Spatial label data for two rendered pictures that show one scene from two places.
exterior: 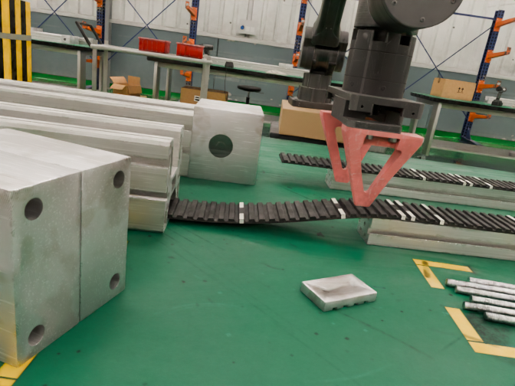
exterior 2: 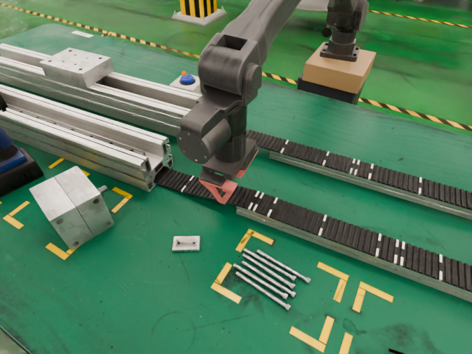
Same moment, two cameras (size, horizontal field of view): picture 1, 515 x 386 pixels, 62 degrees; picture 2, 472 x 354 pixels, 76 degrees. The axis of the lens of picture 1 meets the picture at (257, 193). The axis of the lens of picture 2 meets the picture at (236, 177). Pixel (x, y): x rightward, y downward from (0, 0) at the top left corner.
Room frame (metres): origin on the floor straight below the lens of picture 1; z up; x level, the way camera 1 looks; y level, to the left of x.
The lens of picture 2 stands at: (0.07, -0.31, 1.28)
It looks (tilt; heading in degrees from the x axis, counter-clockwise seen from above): 46 degrees down; 30
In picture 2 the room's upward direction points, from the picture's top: straight up
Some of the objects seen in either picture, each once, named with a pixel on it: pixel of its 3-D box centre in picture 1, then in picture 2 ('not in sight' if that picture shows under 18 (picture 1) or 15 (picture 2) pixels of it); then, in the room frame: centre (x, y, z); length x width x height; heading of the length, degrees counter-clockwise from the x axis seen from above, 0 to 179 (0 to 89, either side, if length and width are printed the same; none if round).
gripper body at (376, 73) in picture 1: (375, 73); (230, 144); (0.42, -0.09, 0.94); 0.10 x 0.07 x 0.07; 5
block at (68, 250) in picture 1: (27, 223); (80, 204); (0.24, 0.14, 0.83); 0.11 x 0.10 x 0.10; 163
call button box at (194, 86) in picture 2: not in sight; (187, 91); (0.71, 0.23, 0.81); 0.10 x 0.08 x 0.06; 5
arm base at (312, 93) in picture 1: (315, 90); (342, 41); (1.12, -0.11, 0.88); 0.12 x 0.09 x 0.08; 97
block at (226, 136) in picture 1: (226, 138); not in sight; (0.61, 0.06, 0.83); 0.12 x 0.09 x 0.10; 5
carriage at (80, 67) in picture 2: not in sight; (79, 71); (0.57, 0.50, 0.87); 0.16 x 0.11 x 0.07; 95
